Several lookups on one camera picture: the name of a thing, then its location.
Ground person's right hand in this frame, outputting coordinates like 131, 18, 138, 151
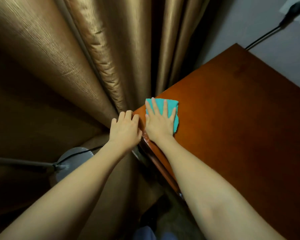
144, 97, 177, 144

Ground person's left hand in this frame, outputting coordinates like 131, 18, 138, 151
108, 110, 143, 153

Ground teal cleaning cloth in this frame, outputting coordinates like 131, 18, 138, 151
144, 98, 180, 134

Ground person's left forearm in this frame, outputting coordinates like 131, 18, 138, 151
0, 142, 131, 240

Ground person's right forearm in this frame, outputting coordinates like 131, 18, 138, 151
157, 137, 286, 240

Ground reddish wooden desk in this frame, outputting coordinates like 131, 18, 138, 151
132, 43, 300, 240

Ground person's blue trousers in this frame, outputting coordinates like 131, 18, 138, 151
132, 225, 178, 240

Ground beige padded stool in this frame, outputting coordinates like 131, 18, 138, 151
50, 132, 156, 240

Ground brown curtain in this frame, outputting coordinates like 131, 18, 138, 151
0, 0, 213, 148

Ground black lamp cable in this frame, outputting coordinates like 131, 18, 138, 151
55, 145, 108, 165

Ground black plug with cable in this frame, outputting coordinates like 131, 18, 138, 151
245, 1, 300, 50

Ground white wall outlet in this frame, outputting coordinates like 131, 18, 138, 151
280, 0, 300, 28

